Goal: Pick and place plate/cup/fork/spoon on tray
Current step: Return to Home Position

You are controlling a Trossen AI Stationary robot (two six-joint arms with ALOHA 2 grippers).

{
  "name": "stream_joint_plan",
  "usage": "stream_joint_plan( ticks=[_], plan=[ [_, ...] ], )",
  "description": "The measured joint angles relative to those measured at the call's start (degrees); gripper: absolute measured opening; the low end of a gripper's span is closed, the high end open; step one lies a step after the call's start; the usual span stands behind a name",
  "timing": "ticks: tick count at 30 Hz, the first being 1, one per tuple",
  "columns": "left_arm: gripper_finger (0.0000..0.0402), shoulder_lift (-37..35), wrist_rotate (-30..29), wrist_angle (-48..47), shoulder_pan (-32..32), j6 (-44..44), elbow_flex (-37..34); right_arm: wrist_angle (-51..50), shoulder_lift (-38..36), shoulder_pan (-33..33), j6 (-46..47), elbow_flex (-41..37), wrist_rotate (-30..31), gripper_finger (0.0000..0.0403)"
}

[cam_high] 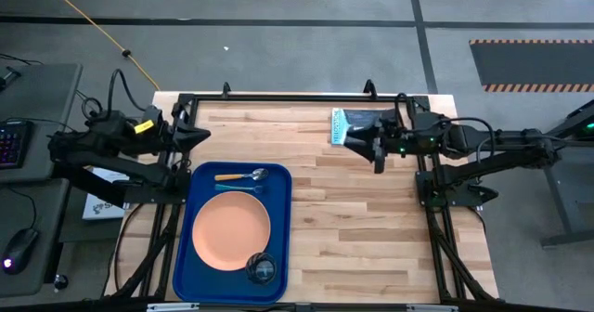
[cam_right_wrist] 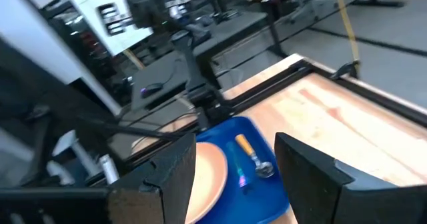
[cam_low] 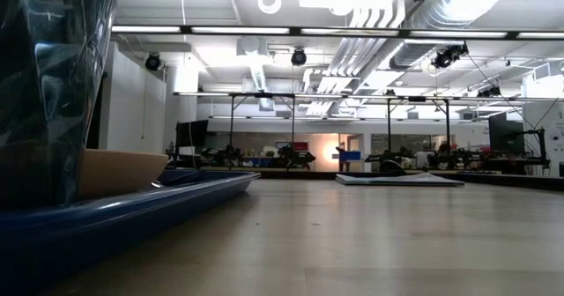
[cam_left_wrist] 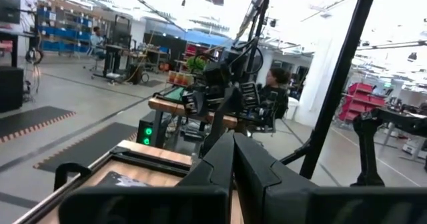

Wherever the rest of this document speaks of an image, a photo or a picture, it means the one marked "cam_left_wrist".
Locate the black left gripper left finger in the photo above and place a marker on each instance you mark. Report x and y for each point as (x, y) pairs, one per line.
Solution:
(200, 204)

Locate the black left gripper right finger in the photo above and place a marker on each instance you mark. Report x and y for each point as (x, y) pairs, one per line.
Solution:
(283, 200)

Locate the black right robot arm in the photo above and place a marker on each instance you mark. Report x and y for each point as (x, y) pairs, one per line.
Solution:
(217, 130)

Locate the black diagonal brace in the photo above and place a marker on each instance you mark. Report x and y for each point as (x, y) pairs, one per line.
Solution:
(295, 155)

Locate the green potted plant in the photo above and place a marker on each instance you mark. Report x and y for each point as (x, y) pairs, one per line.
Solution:
(196, 64)

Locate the person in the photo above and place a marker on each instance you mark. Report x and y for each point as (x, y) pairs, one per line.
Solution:
(275, 97)
(96, 40)

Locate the row of orange jars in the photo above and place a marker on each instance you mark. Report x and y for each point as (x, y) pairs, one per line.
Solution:
(180, 78)

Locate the wooden bench with green mat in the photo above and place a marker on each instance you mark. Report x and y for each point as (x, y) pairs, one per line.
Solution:
(166, 105)

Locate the Yellowstone book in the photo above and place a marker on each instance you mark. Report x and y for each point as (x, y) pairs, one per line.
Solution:
(123, 180)

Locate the black computer tower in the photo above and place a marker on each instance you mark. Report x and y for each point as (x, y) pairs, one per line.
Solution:
(148, 130)

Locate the black stand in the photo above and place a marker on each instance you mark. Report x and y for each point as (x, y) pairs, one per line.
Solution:
(367, 144)

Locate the black monitor cart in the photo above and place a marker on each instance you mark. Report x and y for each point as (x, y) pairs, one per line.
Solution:
(116, 44)

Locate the black striped floor mat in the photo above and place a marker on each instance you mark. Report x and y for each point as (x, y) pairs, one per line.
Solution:
(93, 144)
(30, 120)

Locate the red bin rack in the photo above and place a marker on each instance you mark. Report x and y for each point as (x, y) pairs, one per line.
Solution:
(360, 100)

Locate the blue bin shelf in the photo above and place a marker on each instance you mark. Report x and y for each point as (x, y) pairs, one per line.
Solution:
(63, 34)

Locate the black cabinet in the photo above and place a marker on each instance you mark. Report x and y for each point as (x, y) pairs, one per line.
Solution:
(11, 89)

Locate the black frame upright post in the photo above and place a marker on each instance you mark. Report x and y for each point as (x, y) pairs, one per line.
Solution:
(337, 84)

